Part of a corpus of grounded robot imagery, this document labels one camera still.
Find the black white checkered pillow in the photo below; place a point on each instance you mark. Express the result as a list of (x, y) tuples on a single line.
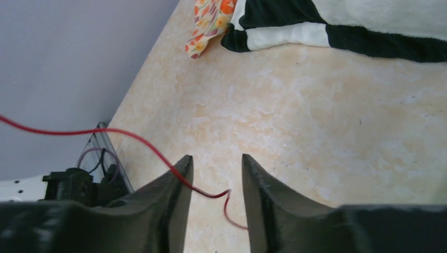
[(410, 30)]

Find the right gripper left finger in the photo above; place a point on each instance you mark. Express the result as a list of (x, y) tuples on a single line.
[(152, 219)]

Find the orange floral cloth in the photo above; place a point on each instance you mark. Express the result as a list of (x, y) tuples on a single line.
[(212, 18)]

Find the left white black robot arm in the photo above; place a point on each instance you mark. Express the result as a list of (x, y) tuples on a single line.
[(73, 184)]

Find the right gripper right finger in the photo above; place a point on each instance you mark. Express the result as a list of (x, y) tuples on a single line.
[(279, 219)]

